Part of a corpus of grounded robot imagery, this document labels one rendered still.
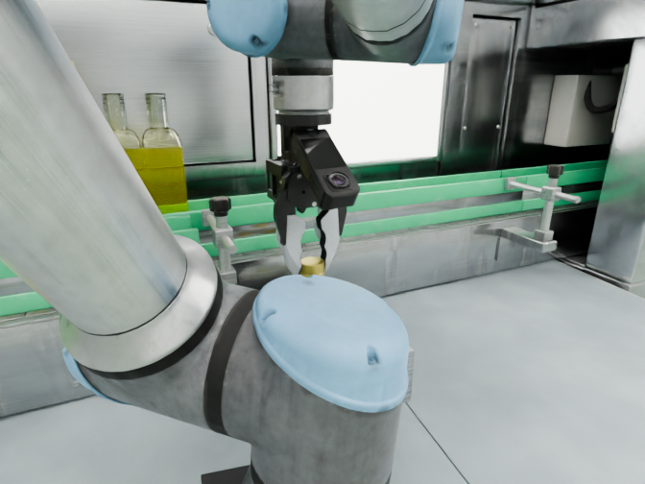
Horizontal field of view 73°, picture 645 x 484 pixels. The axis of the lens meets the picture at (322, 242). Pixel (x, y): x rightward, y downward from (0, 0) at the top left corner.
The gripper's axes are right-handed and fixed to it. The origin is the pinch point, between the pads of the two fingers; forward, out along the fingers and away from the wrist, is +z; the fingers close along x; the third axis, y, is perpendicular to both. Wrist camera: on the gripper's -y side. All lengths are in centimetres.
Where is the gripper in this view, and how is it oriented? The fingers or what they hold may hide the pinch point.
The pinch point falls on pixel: (312, 267)
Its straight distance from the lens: 59.6
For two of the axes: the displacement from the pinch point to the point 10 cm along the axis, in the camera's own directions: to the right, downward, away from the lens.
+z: 0.0, 9.4, 3.4
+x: -9.0, 1.5, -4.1
